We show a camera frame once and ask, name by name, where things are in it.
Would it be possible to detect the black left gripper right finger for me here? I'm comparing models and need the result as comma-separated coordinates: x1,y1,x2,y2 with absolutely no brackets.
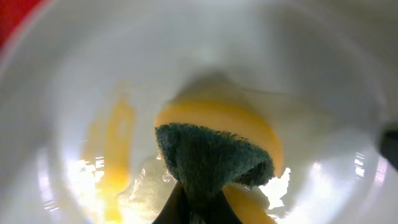
207,190,243,224

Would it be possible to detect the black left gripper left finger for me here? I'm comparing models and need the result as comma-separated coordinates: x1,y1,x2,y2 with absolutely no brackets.
152,182,190,224

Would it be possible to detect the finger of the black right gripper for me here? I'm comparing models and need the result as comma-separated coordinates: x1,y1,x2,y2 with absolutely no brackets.
379,123,398,170

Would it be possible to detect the yellow green scrub sponge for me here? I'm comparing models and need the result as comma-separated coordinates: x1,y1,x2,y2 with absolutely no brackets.
154,100,284,223

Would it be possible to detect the pale green plate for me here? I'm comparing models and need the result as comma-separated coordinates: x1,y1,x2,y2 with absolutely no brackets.
1,1,397,223

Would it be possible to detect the red plastic tray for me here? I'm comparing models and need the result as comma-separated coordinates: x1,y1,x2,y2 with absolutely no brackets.
0,0,42,49

